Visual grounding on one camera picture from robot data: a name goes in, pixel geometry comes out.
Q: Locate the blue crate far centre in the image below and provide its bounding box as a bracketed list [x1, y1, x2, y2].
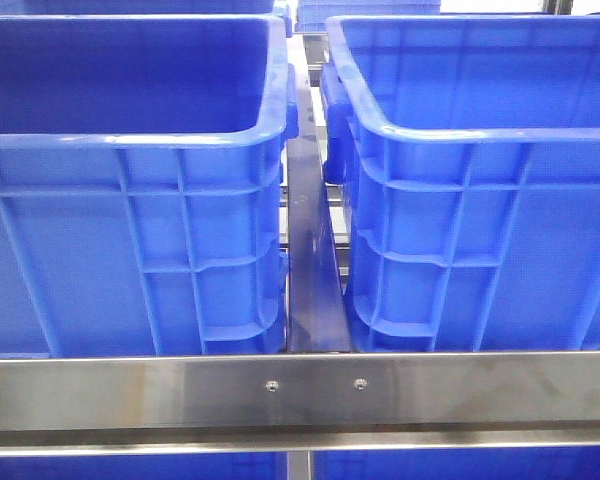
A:
[296, 0, 441, 33]

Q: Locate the blue crate front right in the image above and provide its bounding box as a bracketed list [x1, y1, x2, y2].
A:
[323, 15, 600, 352]

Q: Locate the steel centre divider rail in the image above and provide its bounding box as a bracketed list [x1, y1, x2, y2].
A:
[287, 35, 352, 353]

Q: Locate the blue crate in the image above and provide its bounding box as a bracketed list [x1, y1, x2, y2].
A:
[296, 0, 441, 33]
[0, 15, 298, 359]
[21, 0, 292, 37]
[323, 15, 600, 352]

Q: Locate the blue crate rear left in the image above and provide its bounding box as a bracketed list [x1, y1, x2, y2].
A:
[21, 0, 292, 37]

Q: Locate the blue crate lower shelf left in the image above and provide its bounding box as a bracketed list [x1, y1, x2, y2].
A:
[0, 453, 287, 479]

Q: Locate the blue crate lower shelf right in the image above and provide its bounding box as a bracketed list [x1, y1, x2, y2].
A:
[314, 446, 600, 479]

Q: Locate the blue crate front left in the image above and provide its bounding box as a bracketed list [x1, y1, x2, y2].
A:
[0, 15, 298, 359]

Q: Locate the blue crate shelf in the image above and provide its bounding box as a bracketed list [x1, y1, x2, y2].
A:
[0, 453, 287, 479]
[314, 446, 600, 479]

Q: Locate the steel front shelf rail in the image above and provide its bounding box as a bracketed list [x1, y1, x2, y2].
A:
[0, 351, 600, 456]

